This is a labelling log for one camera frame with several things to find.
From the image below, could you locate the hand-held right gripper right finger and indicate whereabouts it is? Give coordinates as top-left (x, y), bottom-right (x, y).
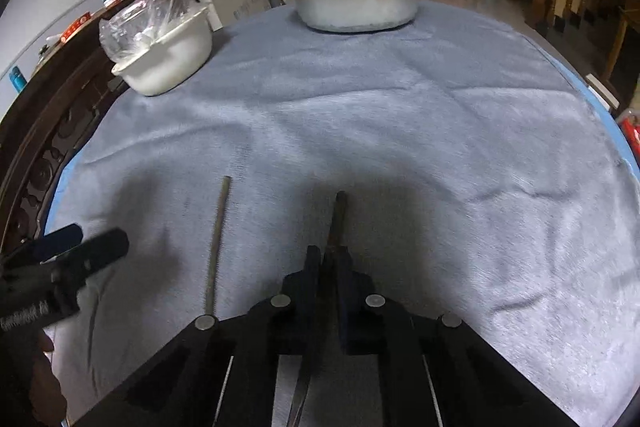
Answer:
top-left (334, 246), bottom-right (582, 427)

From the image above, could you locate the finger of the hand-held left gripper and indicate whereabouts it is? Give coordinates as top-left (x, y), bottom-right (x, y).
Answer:
top-left (4, 223), bottom-right (84, 265)
top-left (50, 228), bottom-right (131, 305)

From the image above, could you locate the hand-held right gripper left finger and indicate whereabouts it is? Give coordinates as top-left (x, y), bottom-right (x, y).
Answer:
top-left (72, 245), bottom-right (325, 427)

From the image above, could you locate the dark metal chopstick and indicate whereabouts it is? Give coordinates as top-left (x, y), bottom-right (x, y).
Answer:
top-left (286, 191), bottom-right (349, 427)
top-left (203, 175), bottom-right (234, 318)

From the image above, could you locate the person's left hand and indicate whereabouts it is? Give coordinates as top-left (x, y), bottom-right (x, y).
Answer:
top-left (14, 333), bottom-right (69, 427)

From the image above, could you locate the blue table cover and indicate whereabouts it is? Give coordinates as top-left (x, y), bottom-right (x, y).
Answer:
top-left (49, 44), bottom-right (640, 233)

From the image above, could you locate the dark carved wooden table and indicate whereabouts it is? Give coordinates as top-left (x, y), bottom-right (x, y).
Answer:
top-left (0, 0), bottom-right (202, 260)

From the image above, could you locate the teal bottle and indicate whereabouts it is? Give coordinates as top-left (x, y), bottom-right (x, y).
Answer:
top-left (8, 66), bottom-right (29, 94)

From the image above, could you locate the grey table cloth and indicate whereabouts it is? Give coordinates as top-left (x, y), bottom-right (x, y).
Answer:
top-left (42, 0), bottom-right (640, 427)

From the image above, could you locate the white bowl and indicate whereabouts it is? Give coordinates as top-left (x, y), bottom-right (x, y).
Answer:
top-left (111, 3), bottom-right (214, 97)

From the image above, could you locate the red box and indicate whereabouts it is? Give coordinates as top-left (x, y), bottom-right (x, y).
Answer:
top-left (59, 10), bottom-right (96, 44)

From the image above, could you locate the clear plastic bag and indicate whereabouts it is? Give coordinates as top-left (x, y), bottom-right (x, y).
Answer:
top-left (98, 0), bottom-right (202, 64)

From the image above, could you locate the red plastic stool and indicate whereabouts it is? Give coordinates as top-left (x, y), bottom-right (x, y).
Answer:
top-left (616, 109), bottom-right (640, 158)

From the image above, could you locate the white cardboard box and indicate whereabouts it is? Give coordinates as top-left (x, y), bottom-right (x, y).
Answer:
top-left (584, 73), bottom-right (622, 108)

